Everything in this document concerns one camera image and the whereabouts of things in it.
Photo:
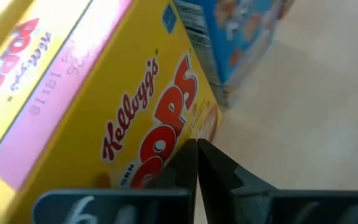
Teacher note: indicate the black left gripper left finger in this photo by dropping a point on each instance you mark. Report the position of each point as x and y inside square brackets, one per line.
[183, 174]

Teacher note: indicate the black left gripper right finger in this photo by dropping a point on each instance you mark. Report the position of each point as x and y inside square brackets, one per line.
[222, 186]

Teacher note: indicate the blue cereal box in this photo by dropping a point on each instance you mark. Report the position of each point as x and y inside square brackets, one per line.
[247, 37]

